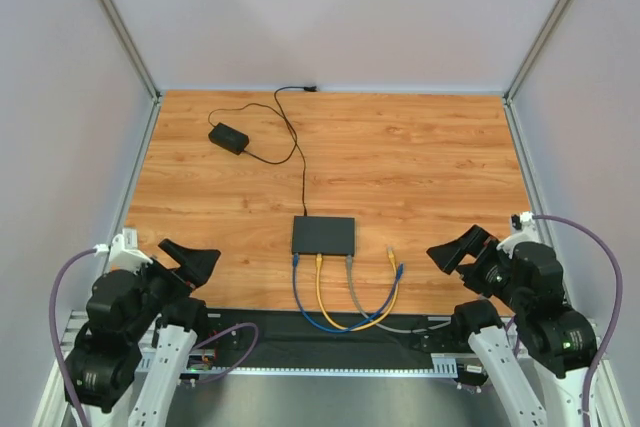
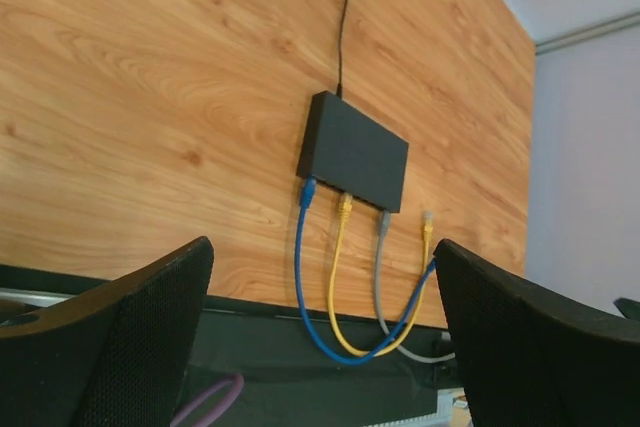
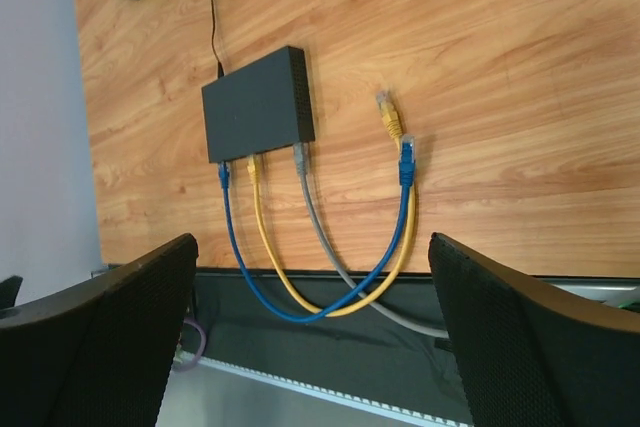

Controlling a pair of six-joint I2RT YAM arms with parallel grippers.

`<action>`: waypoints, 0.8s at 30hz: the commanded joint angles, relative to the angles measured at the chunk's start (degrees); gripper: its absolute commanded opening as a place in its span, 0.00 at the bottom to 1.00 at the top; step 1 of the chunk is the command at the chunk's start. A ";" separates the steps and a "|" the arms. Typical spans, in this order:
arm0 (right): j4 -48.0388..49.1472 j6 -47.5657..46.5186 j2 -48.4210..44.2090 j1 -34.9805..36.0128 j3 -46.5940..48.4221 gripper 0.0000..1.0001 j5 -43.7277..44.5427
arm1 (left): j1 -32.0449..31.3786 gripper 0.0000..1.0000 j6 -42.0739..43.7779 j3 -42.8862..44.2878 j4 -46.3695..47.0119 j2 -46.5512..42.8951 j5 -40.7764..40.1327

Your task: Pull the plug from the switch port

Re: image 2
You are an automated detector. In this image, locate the black network switch box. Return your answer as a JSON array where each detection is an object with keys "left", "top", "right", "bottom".
[{"left": 296, "top": 91, "right": 409, "bottom": 213}]

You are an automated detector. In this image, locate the blue ethernet cable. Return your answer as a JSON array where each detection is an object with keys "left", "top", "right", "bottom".
[{"left": 296, "top": 175, "right": 438, "bottom": 367}]

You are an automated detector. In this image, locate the black base plate strip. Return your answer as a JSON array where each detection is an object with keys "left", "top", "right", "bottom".
[{"left": 1, "top": 265, "right": 459, "bottom": 426}]

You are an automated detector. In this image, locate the black power cable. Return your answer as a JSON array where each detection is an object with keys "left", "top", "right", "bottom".
[{"left": 334, "top": 0, "right": 354, "bottom": 98}]

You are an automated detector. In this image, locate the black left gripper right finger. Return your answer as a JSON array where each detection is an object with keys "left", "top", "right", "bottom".
[{"left": 434, "top": 239, "right": 639, "bottom": 426}]

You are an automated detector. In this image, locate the grey ethernet cable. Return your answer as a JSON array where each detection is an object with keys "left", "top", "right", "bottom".
[{"left": 373, "top": 210, "right": 457, "bottom": 364}]

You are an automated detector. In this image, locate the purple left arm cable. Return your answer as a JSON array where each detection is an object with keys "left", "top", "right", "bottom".
[{"left": 170, "top": 372, "right": 246, "bottom": 427}]

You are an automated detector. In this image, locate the yellow ethernet cable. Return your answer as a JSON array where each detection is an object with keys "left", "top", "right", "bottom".
[{"left": 326, "top": 192, "right": 435, "bottom": 358}]

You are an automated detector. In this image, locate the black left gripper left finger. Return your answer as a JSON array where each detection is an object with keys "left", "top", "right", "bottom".
[{"left": 1, "top": 237, "right": 214, "bottom": 426}]

